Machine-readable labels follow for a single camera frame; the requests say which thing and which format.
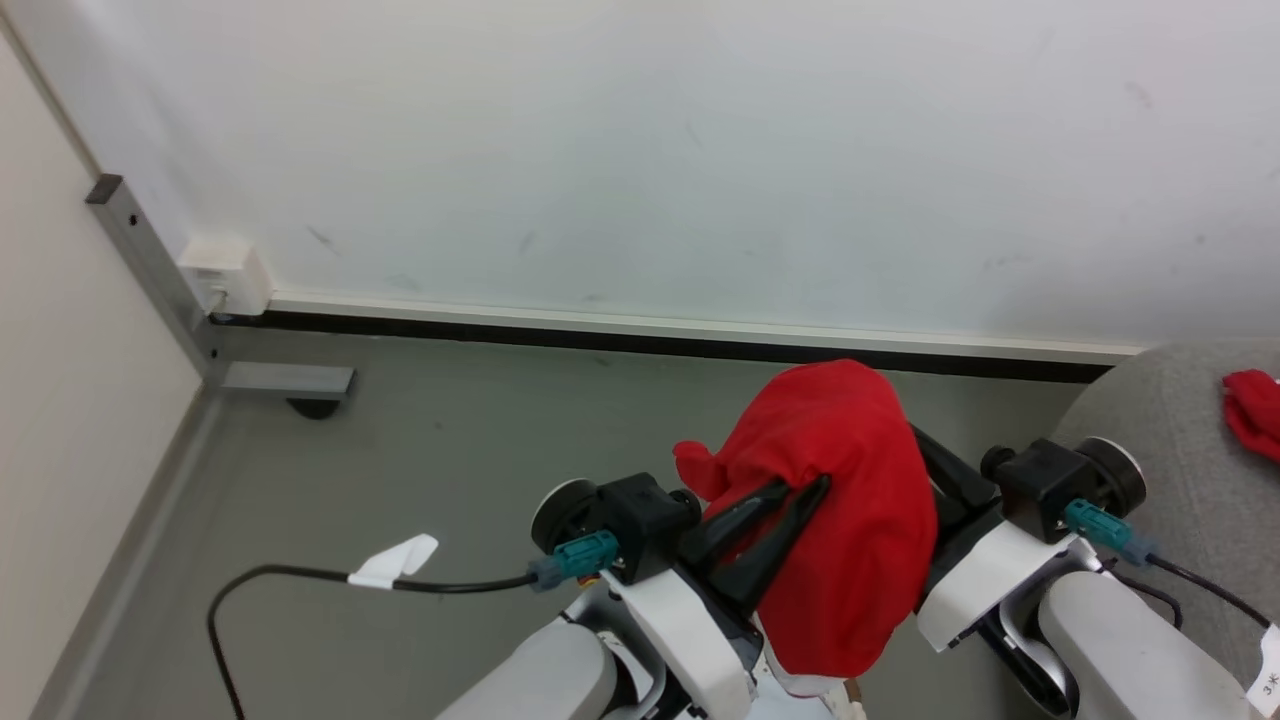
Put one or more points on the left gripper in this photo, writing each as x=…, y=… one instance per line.
x=680, y=630

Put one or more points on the white wall socket box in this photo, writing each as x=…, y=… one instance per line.
x=225, y=275

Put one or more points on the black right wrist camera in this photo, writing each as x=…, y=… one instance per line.
x=1045, y=485

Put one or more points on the white laundry basket brown rim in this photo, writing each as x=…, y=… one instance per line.
x=853, y=706

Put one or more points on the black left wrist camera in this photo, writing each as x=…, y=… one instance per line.
x=640, y=520

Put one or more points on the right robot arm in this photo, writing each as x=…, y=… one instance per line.
x=1130, y=650

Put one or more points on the grey metal foot bar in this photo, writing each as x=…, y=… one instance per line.
x=285, y=380

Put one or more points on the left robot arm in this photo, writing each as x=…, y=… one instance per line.
x=550, y=670

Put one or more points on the white and black baseboard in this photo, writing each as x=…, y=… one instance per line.
x=650, y=335

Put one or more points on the black round frame foot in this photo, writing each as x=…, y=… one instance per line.
x=315, y=408

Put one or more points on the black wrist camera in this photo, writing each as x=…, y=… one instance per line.
x=640, y=520
x=1045, y=485

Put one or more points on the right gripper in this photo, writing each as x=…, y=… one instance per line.
x=1000, y=580

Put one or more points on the grey metal frame post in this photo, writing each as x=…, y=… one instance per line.
x=150, y=270

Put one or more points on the grey fabric sofa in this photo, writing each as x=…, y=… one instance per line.
x=1190, y=430

